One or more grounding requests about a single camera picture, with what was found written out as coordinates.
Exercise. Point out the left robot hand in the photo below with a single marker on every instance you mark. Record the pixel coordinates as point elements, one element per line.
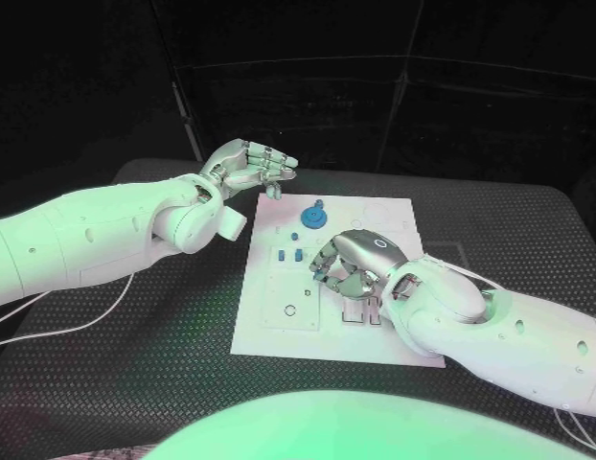
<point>249,163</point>

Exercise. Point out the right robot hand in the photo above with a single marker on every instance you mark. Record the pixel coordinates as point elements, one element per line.
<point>364,258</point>

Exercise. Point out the blue gear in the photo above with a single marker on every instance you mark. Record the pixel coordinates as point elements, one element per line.
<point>313,217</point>

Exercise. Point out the blue plug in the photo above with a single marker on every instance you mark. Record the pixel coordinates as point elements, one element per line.
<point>318,276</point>

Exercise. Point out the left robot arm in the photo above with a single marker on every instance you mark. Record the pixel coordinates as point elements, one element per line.
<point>95,233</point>

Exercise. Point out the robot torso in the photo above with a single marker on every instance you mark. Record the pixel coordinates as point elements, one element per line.
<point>360,427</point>

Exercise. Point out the white task board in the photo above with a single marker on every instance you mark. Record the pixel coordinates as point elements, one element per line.
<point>288,302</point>

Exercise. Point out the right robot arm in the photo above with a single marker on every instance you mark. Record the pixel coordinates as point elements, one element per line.
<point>510,334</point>

